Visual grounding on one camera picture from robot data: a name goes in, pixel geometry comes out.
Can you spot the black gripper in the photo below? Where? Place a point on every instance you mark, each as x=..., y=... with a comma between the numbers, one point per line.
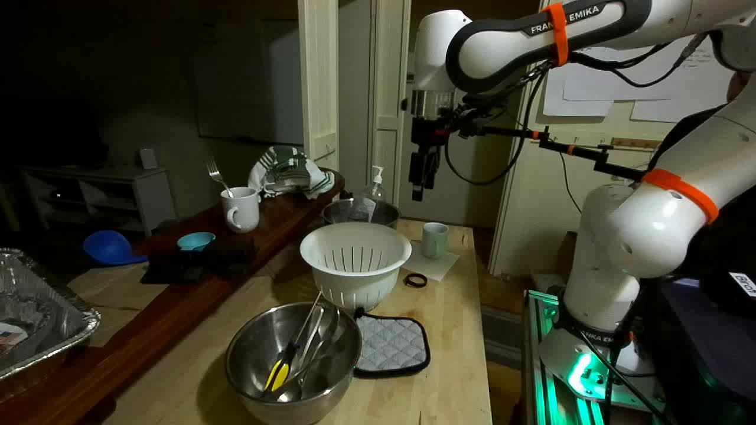
x=428, y=144

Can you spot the green lit robot base stand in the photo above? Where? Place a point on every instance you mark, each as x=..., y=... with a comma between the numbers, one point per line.
x=551, y=368

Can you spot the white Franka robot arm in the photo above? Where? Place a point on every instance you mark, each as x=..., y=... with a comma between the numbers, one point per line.
x=662, y=228

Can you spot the pale ceramic cup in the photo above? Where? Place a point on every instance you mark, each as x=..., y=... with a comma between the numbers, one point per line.
x=436, y=240

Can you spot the small teal bowl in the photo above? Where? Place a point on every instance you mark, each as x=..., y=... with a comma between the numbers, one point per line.
x=194, y=241

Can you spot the stainless steel mixing bowl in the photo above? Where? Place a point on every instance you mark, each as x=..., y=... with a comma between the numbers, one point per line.
x=249, y=367

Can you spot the blue plastic bowl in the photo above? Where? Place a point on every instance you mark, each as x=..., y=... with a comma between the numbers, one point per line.
x=109, y=249

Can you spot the stainless steel pot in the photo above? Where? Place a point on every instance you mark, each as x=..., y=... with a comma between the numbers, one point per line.
x=346, y=211

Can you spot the white paper napkin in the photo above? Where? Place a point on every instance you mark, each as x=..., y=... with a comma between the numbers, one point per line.
x=437, y=268

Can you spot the white plastic colander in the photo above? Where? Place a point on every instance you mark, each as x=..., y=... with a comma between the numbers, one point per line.
x=356, y=261

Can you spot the green striped white towel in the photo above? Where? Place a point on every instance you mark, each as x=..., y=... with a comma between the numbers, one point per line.
x=286, y=172

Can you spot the black mounting rod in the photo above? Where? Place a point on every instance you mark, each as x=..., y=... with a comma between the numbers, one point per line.
x=568, y=148

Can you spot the white door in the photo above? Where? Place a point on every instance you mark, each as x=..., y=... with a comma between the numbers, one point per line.
x=318, y=79

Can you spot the grey quilted pot holder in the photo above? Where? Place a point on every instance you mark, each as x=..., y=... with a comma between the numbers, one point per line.
x=391, y=346

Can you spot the white ceramic mug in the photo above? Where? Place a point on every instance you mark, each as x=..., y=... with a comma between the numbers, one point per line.
x=240, y=211

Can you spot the metal kitchen tongs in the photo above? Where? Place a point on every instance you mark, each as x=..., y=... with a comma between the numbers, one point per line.
x=325, y=346

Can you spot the white paper sheet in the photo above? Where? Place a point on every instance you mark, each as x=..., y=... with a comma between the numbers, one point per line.
x=586, y=94
x=686, y=98

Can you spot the metal spoon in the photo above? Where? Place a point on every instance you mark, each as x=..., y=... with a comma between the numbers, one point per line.
x=215, y=177

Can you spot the black mat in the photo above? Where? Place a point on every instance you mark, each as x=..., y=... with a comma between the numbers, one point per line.
x=169, y=273

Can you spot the white shelf unit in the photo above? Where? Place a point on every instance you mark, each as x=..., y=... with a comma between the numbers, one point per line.
x=149, y=202

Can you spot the small white box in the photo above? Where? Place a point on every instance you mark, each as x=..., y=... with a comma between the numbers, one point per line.
x=149, y=159

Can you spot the dark wooden counter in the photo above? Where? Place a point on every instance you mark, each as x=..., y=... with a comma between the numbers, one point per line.
x=142, y=332

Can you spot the black equipment box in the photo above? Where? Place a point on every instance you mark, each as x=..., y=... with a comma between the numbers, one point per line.
x=701, y=354

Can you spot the aluminium foil tray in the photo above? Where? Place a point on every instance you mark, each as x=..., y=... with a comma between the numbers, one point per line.
x=39, y=315

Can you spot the white door frame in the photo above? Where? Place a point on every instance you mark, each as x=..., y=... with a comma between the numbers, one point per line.
x=391, y=94

